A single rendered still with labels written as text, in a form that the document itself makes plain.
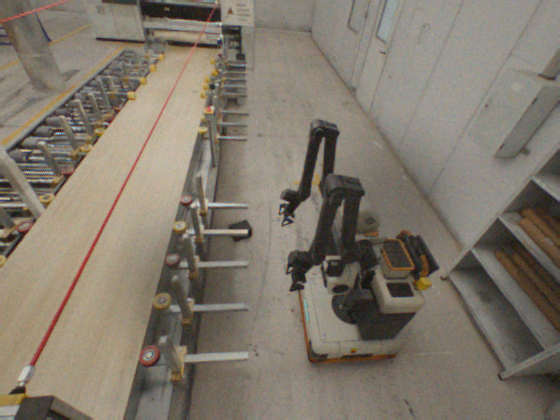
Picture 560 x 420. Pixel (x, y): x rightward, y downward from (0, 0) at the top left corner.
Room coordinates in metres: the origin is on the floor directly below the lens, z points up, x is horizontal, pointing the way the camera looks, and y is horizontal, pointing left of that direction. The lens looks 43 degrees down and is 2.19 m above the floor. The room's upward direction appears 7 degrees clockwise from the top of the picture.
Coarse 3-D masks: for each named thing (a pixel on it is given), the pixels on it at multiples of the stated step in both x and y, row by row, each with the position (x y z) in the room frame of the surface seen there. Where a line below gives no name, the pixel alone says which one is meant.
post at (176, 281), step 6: (174, 276) 0.63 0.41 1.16; (180, 276) 0.64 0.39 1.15; (174, 282) 0.61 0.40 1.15; (180, 282) 0.62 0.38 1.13; (174, 288) 0.60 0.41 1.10; (180, 288) 0.61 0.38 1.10; (180, 294) 0.61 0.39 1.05; (180, 300) 0.61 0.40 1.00; (186, 300) 0.63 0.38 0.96; (180, 306) 0.60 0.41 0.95; (186, 306) 0.61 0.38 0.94; (186, 312) 0.61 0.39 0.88; (192, 324) 0.61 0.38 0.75
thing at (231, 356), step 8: (232, 352) 0.47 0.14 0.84; (240, 352) 0.47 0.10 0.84; (160, 360) 0.40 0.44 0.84; (192, 360) 0.42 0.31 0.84; (200, 360) 0.42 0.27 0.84; (208, 360) 0.42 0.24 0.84; (216, 360) 0.43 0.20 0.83; (224, 360) 0.43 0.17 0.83; (232, 360) 0.44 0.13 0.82; (240, 360) 0.45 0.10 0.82
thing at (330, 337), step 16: (304, 288) 1.20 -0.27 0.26; (320, 288) 1.21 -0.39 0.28; (304, 304) 1.07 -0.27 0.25; (320, 304) 1.07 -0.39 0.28; (336, 304) 1.09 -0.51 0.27; (304, 320) 1.01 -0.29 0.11; (320, 320) 0.95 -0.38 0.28; (336, 320) 0.96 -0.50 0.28; (320, 336) 0.83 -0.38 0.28; (336, 336) 0.84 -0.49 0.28; (352, 336) 0.86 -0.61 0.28; (400, 336) 0.90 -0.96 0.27; (320, 352) 0.74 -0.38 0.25; (336, 352) 0.75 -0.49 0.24; (352, 352) 0.76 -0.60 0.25; (368, 352) 0.79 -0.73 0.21; (384, 352) 0.81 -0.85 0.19
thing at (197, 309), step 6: (174, 306) 0.66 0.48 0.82; (198, 306) 0.68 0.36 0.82; (204, 306) 0.68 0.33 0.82; (210, 306) 0.69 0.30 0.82; (216, 306) 0.69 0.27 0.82; (222, 306) 0.69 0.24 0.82; (228, 306) 0.70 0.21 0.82; (234, 306) 0.70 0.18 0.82; (240, 306) 0.70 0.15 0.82; (246, 306) 0.71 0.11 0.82; (162, 312) 0.63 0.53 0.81; (168, 312) 0.63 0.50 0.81; (174, 312) 0.64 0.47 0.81; (180, 312) 0.64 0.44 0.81; (198, 312) 0.66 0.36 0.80; (204, 312) 0.66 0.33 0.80; (210, 312) 0.66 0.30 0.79; (216, 312) 0.67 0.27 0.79; (222, 312) 0.68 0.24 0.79
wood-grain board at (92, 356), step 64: (192, 64) 4.19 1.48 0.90; (128, 128) 2.23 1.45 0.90; (192, 128) 2.36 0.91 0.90; (64, 192) 1.31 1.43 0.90; (128, 192) 1.38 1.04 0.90; (64, 256) 0.82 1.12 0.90; (128, 256) 0.87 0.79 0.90; (0, 320) 0.46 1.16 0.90; (64, 320) 0.50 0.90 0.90; (128, 320) 0.53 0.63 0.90; (0, 384) 0.24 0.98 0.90; (64, 384) 0.26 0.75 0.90; (128, 384) 0.28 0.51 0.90
